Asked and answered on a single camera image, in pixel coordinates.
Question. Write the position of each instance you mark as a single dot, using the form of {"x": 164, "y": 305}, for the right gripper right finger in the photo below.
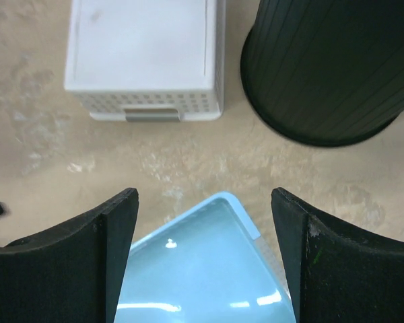
{"x": 337, "y": 271}

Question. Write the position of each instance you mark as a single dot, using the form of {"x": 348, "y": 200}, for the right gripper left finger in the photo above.
{"x": 73, "y": 271}

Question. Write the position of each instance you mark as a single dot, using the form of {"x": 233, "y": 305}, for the blue perforated basket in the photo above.
{"x": 210, "y": 264}

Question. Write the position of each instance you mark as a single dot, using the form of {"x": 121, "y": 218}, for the large black plastic bin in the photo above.
{"x": 326, "y": 73}

